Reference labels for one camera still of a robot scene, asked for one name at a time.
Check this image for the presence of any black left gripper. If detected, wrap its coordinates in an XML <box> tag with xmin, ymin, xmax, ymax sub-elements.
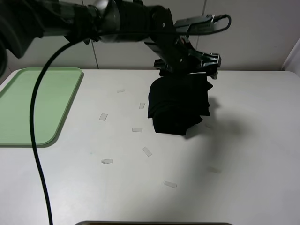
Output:
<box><xmin>144</xmin><ymin>35</ymin><xmax>221</xmax><ymax>80</ymax></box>

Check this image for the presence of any black short sleeve shirt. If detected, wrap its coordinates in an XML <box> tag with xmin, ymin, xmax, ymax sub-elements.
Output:
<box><xmin>148</xmin><ymin>74</ymin><xmax>213</xmax><ymax>135</ymax></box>

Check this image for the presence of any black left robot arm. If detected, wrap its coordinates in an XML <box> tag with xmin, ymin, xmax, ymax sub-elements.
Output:
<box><xmin>0</xmin><ymin>0</ymin><xmax>223</xmax><ymax>78</ymax></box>

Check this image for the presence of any light green plastic tray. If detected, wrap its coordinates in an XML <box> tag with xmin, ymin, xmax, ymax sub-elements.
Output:
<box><xmin>0</xmin><ymin>68</ymin><xmax>84</xmax><ymax>148</ymax></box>

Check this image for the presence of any clear tape piece upper middle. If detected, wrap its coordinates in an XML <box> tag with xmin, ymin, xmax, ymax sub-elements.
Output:
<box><xmin>139</xmin><ymin>103</ymin><xmax>145</xmax><ymax>109</ymax></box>

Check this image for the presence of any clear tape piece centre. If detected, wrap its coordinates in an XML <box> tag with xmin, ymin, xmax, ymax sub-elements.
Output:
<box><xmin>142</xmin><ymin>147</ymin><xmax>152</xmax><ymax>157</ymax></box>

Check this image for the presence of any clear tape piece front left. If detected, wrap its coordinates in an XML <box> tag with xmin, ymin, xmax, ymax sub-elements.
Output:
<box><xmin>101</xmin><ymin>159</ymin><xmax>113</xmax><ymax>165</ymax></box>

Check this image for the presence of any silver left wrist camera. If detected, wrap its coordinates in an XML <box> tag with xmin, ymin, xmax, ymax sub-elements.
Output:
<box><xmin>174</xmin><ymin>15</ymin><xmax>215</xmax><ymax>36</ymax></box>

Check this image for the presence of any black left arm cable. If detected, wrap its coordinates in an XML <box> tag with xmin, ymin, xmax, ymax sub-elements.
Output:
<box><xmin>29</xmin><ymin>14</ymin><xmax>232</xmax><ymax>225</ymax></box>

